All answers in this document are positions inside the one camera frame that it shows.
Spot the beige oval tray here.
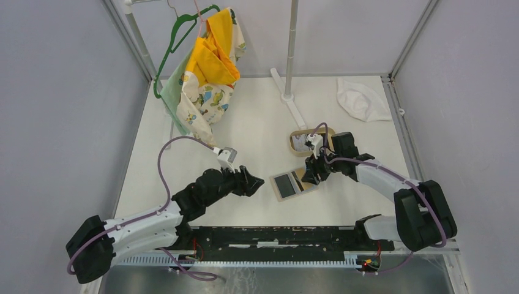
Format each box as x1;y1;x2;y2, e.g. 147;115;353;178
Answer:
288;127;336;157

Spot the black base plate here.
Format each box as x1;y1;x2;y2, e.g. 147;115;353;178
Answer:
169;226;395;262

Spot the purple cable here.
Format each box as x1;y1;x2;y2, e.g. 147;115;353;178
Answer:
67;135;220;282
310;122;447;275

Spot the yellow cloth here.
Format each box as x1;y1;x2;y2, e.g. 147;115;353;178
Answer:
184;7;247;86

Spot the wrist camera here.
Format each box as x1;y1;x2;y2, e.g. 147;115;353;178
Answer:
305;134;324;159
213;147;237;173

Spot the white cloth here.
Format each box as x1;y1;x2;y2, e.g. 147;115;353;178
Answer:
336;78;392;123

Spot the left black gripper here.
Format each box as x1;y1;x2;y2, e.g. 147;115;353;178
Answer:
204;162;264;207

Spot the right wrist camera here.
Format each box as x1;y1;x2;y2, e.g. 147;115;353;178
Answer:
305;134;324;159

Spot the right rack foot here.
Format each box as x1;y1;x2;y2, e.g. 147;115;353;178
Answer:
270;68;307;129

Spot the green clothes hanger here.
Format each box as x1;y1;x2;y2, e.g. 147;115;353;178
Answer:
153;14;199;99

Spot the gold card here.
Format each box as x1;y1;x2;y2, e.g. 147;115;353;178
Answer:
291;167;318;193

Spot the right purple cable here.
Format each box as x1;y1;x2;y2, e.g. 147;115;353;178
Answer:
310;122;447;275

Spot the beige card holder wallet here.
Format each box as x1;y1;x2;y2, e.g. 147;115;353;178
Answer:
270;167;318;202

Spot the white toothed cable rail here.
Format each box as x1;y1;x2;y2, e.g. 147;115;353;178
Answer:
118;253;382;269

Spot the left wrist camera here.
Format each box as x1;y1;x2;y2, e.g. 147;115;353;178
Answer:
213;147;237;173

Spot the black card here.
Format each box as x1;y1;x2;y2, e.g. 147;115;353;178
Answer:
274;174;296;198

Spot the cream printed cloth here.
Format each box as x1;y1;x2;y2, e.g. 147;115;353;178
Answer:
176;8;247;148

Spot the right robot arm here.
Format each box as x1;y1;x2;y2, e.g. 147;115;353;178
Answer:
302;132;458;252

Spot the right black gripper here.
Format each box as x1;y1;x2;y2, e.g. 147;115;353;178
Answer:
301;146;343;185

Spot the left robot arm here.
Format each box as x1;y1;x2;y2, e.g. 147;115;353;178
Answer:
65;165;264;284

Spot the left rack pole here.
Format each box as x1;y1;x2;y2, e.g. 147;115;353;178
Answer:
121;0;162;92

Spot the rack pole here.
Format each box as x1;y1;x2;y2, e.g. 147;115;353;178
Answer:
121;0;162;92
283;0;299;101

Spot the right rack pole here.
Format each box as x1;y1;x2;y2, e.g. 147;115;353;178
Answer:
283;0;299;101

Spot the light green printed cloth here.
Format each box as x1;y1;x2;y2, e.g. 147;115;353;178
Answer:
160;49;193;135

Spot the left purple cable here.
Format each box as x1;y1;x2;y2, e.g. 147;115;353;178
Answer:
67;135;220;282

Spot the pink clothes hanger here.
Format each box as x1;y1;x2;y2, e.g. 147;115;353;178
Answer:
193;0;206;37

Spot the white card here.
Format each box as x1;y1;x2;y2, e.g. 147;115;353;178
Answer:
291;134;311;153

